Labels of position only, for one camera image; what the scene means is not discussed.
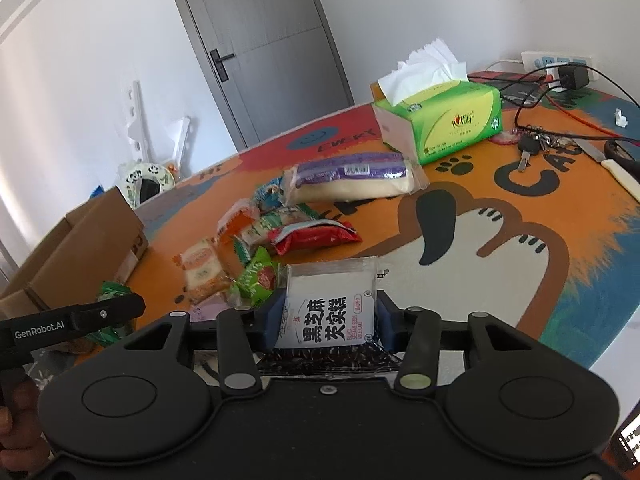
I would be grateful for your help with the red snack packet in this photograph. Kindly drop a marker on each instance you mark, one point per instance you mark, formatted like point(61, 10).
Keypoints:
point(315, 237)

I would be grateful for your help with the black sesame rice cake packet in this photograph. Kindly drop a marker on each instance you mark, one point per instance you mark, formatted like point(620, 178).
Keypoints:
point(330, 300)

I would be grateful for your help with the white power strip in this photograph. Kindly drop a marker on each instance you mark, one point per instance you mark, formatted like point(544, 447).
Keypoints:
point(542, 60)

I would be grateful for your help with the black charger plug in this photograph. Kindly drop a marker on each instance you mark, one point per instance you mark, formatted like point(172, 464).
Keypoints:
point(574, 76)

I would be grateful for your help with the short white foam piece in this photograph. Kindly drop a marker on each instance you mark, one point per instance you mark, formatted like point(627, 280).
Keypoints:
point(181, 145)

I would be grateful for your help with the bread loaf bag purple label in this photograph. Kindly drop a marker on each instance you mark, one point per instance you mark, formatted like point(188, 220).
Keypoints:
point(350, 177)

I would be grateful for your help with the crumpled white paper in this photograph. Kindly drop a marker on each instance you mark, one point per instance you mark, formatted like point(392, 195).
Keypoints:
point(620, 118)

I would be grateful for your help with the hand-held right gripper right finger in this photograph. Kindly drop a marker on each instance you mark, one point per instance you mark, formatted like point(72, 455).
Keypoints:
point(386, 325)

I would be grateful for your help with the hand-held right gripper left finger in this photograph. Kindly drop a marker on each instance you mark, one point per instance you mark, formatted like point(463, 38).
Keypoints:
point(272, 322)

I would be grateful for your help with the green snack packet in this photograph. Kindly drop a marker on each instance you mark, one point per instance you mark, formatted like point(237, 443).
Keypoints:
point(114, 290)

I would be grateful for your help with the brown cardboard box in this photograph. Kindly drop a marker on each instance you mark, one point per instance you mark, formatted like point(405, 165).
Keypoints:
point(75, 250)

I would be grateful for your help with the smartphone with lit screen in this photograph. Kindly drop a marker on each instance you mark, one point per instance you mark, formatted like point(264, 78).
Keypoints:
point(629, 442)

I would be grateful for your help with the black flat device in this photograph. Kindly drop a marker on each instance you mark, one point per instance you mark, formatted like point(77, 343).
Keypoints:
point(522, 94)

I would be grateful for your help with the yellow sandwich bread packet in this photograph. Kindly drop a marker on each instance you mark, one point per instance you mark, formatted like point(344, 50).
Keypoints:
point(202, 270)

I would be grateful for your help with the bunch of keys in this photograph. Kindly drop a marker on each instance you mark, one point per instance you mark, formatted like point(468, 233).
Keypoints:
point(537, 145)

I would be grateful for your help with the green tissue box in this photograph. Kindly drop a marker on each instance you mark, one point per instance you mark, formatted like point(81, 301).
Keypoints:
point(445, 115)

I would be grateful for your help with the orange snack packet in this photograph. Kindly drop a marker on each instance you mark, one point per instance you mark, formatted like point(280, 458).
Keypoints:
point(239, 220)

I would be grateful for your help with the green packet with red circle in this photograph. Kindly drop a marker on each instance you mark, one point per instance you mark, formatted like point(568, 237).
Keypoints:
point(256, 277)

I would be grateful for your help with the green white bread packet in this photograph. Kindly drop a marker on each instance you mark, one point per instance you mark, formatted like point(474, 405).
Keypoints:
point(285, 220)

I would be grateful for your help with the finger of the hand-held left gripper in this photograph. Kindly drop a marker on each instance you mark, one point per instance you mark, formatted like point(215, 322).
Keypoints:
point(112, 310)

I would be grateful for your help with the grey door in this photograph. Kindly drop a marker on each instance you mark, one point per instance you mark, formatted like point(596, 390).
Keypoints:
point(270, 45)

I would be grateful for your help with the colourful cartoon table mat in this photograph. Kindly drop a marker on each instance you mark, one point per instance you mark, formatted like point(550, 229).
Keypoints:
point(500, 240)

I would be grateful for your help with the tall white foam piece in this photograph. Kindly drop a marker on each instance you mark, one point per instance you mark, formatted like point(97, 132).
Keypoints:
point(136, 125)

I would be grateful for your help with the person's left hand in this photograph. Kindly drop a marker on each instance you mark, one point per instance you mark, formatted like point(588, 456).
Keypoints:
point(25, 410)

